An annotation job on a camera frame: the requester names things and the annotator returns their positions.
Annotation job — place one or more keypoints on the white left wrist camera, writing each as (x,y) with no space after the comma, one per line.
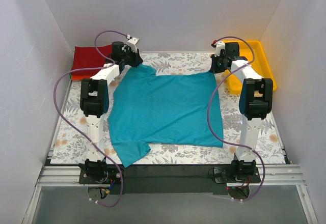
(132,42)

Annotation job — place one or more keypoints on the aluminium frame rail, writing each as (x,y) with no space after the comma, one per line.
(275,174)

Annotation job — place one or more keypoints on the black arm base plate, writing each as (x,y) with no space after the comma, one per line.
(196,185)

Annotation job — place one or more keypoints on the teal t-shirt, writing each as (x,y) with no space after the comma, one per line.
(169,109)

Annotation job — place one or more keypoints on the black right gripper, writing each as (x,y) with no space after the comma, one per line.
(216,66)

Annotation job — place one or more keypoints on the folded red t-shirt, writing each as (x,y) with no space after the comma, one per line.
(86,57)

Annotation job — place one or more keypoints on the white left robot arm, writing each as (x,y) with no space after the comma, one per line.
(94,102)

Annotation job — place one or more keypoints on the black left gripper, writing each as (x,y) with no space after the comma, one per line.
(135,58)

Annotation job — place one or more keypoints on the yellow plastic tray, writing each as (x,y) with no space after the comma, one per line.
(260,64)

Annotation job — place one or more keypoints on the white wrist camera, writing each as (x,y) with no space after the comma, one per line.
(219,47)
(132,42)

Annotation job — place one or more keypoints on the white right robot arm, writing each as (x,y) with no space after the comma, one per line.
(255,104)

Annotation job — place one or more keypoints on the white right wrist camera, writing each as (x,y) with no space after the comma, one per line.
(219,47)

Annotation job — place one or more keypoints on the folded orange t-shirt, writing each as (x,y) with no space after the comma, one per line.
(79,77)

